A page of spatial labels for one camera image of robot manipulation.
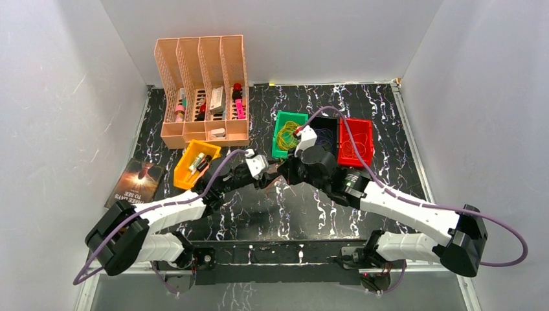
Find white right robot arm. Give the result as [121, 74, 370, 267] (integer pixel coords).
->
[277, 146, 487, 277]

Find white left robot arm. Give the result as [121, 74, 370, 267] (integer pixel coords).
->
[85, 159, 281, 276]

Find black cylinder marker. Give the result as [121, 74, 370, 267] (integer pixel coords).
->
[195, 155, 212, 172]

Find black plastic bin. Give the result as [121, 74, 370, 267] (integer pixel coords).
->
[309, 116, 339, 157]

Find white stapler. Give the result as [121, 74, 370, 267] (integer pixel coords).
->
[210, 128, 226, 139]

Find white glue stick tube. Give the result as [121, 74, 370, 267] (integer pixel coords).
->
[188, 152, 205, 172]

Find green plastic bin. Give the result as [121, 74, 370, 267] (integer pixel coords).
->
[271, 111, 309, 159]

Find yellow plastic bin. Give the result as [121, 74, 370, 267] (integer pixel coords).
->
[173, 139, 221, 190]

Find red plastic bin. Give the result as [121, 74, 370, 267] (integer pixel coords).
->
[337, 118, 374, 168]

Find pink highlighter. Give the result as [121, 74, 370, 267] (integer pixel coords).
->
[235, 98, 245, 119]

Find white box in organizer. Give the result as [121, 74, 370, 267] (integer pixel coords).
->
[209, 86, 225, 114]

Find red black stamp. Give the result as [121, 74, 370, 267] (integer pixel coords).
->
[232, 83, 243, 101]

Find peach desk file organizer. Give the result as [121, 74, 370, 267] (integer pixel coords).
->
[154, 34, 251, 149]

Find dark illustrated book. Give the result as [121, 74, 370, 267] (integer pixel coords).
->
[104, 158, 164, 209]

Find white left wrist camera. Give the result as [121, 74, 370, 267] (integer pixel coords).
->
[245, 149, 269, 180]

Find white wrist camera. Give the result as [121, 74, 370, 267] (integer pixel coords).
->
[245, 149, 269, 180]
[295, 126, 317, 157]

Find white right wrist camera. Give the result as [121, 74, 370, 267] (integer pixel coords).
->
[295, 126, 317, 157]

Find yellow cable coil in bin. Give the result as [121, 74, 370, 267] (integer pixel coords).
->
[276, 121, 303, 149]

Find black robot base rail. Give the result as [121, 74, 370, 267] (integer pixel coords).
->
[152, 233, 409, 297]

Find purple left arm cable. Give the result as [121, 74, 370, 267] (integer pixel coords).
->
[73, 148, 256, 286]

